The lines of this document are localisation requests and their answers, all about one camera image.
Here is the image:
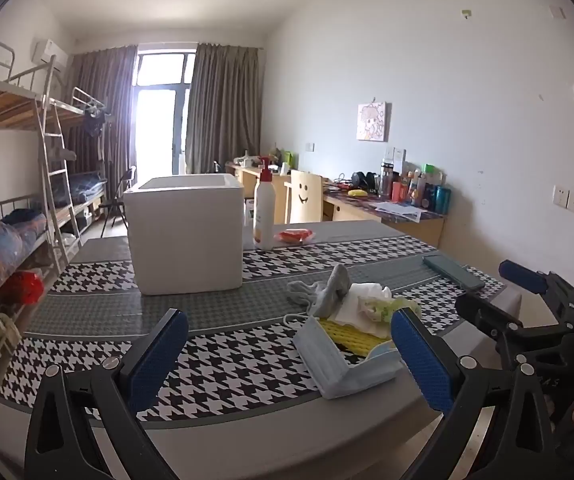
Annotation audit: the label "balcony glass door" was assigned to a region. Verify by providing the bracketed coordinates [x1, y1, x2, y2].
[133, 49, 196, 184]

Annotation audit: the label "white tissue paper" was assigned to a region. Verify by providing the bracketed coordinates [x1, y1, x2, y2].
[328, 283, 392, 339]

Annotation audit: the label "teal bottle on desk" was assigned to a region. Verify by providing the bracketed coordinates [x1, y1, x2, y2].
[434, 185, 452, 214]

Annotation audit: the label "houndstooth tablecloth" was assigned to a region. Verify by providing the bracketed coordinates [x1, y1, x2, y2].
[0, 234, 506, 424]

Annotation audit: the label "yellow object on desk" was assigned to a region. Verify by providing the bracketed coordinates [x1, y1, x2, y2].
[347, 188, 368, 198]

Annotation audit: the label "yellow foam net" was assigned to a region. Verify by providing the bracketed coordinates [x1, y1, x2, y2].
[319, 318, 393, 358]

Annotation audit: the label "red plastic bag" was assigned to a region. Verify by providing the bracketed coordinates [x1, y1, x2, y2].
[0, 271, 44, 304]

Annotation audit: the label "red snack packet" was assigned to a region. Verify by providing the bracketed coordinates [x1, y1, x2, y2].
[274, 229, 314, 245]

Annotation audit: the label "wooden desk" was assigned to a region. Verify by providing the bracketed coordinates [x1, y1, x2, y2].
[225, 161, 446, 248]

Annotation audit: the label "brown left curtain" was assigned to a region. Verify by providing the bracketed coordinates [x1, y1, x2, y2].
[65, 44, 138, 196]

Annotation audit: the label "brown right curtain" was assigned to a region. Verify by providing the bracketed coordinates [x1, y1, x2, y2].
[185, 44, 261, 174]

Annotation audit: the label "dark green smartphone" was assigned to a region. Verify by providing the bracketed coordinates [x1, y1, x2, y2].
[423, 255, 484, 292]

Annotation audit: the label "black folding chair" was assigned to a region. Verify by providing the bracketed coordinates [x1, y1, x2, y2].
[100, 166, 136, 237]

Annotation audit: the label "brown curtain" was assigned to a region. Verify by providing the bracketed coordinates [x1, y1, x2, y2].
[65, 44, 138, 196]
[185, 44, 261, 174]

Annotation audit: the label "wall air conditioner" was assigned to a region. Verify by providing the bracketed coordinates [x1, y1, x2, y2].
[32, 39, 69, 73]

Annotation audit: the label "cartoon wall picture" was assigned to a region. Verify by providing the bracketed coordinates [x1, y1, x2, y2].
[357, 101, 387, 142]

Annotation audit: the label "metal bunk bed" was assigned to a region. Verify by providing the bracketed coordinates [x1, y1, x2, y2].
[0, 34, 114, 340]

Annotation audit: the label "grey sock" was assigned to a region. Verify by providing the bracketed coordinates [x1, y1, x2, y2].
[287, 264, 352, 318]

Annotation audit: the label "papers on desk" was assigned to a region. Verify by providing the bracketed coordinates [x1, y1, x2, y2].
[374, 202, 424, 223]

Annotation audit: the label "white pump lotion bottle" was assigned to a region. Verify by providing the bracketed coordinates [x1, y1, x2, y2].
[252, 157, 275, 250]

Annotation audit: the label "green tissue packet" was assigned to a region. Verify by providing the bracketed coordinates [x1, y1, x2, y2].
[361, 297, 421, 324]

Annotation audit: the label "white foam box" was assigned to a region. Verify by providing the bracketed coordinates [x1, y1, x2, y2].
[124, 174, 244, 296]

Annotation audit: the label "smiley wooden chair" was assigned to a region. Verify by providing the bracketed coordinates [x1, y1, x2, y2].
[286, 170, 324, 223]

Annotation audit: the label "blue face masks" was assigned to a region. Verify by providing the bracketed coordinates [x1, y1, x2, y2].
[283, 314, 403, 400]

